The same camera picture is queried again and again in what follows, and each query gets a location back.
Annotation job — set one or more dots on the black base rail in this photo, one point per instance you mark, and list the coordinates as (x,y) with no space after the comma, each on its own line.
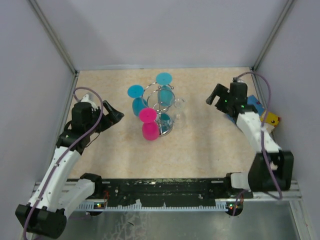
(169,192)

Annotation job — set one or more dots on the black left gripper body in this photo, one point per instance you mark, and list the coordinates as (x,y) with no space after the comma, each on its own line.
(95,115)

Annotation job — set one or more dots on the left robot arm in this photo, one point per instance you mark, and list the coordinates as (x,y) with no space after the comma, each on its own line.
(48,210)

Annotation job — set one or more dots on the chrome wine glass rack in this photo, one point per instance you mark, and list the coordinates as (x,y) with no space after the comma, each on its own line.
(163,120)

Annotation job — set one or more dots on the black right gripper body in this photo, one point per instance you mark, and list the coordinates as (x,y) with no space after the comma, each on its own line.
(223,103)

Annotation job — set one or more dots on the clear wine glass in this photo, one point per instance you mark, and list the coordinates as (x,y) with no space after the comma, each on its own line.
(179,116)

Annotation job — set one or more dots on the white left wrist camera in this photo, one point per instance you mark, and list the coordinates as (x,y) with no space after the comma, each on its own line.
(89,98)

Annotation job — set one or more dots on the blue Pikachu cloth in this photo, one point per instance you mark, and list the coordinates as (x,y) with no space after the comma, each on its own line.
(272,120)

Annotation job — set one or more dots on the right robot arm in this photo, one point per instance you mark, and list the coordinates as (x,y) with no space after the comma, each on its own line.
(272,167)

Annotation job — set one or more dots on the blue wine glass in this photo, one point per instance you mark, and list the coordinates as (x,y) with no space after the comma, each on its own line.
(139,103)
(165,94)

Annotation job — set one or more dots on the pink wine glass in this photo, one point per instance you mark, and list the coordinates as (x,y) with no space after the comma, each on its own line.
(150,129)

